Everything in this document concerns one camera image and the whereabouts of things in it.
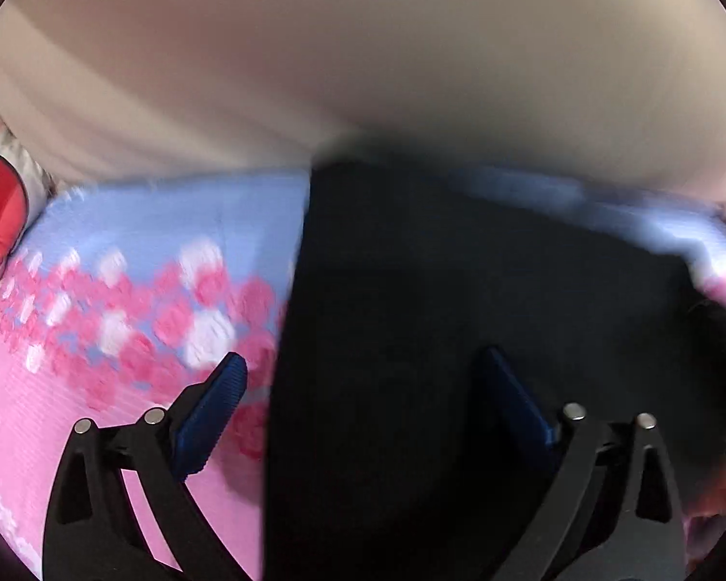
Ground black pants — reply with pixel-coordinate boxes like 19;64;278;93
262;163;726;580

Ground person's right hand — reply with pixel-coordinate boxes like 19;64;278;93
686;440;726;572

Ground pink floral bed sheet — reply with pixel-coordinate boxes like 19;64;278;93
0;163;726;581

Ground white red cartoon pillow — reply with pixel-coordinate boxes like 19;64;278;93
0;89;56;316

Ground beige headboard cushion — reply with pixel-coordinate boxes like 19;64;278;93
0;0;726;206

